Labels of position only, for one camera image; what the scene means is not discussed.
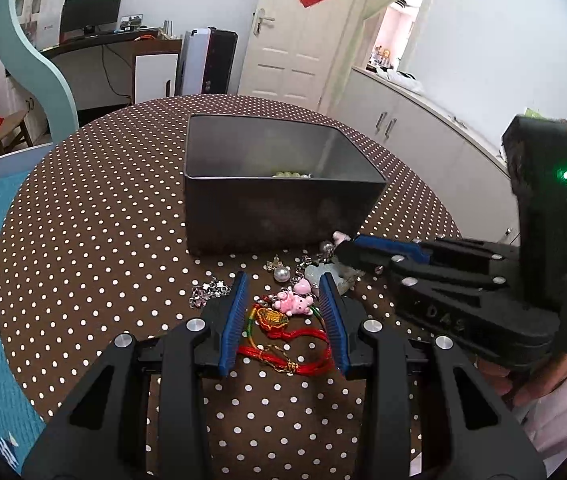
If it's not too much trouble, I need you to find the silver star chain bracelet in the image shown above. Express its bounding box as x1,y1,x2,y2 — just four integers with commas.
190,277,229,309

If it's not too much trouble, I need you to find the black computer monitor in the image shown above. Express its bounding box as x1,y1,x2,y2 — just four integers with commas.
58,0,125,37

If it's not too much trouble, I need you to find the white sideboard cabinet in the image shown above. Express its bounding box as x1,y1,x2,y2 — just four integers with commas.
336,66,524,248

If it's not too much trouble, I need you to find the teal curved bed frame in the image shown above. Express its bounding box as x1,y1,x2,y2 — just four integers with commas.
0,0,80,147

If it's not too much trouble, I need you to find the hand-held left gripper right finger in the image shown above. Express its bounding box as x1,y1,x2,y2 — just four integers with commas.
317,272,547,480

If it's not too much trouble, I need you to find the white tower appliance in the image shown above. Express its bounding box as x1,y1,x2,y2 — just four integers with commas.
178,27,213,96

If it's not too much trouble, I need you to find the pale jade pendant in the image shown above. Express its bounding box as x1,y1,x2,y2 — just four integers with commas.
307,261,357,295

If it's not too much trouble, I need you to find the pink pig charm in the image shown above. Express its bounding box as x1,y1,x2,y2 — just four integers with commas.
272,290,315,317

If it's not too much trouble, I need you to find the person's right hand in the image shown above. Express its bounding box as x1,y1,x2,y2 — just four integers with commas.
477,355,564,410

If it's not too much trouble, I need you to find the person's right forearm pink sleeve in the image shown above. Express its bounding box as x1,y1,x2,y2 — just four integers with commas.
516,305,567,466

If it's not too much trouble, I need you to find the brown polka dot tablecloth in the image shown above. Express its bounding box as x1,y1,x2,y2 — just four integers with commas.
0,94,464,480

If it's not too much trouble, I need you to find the red string bracelet gold charm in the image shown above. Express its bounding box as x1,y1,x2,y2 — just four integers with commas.
238,305,335,377

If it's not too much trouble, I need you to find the silver door handle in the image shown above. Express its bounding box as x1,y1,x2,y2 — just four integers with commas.
254,8,276,37

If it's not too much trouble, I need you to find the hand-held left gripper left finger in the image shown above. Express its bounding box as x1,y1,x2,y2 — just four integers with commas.
21,271,249,480

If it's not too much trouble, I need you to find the dark wooden desk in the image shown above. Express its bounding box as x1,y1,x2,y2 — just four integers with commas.
38,27,185,113

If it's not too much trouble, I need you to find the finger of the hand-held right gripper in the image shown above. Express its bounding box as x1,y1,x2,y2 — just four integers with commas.
334,241,522,292
353,236,520,266

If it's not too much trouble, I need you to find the white panel door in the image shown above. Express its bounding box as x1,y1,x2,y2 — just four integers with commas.
236,0,367,113

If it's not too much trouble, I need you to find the wooden chair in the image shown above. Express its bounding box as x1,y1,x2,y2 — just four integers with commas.
0,109,35,158

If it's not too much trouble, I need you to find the white desk cabinet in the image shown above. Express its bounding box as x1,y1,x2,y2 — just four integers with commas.
134,52,180,104

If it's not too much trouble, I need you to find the grey metal box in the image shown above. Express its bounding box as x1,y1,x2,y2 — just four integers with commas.
184,114,389,257

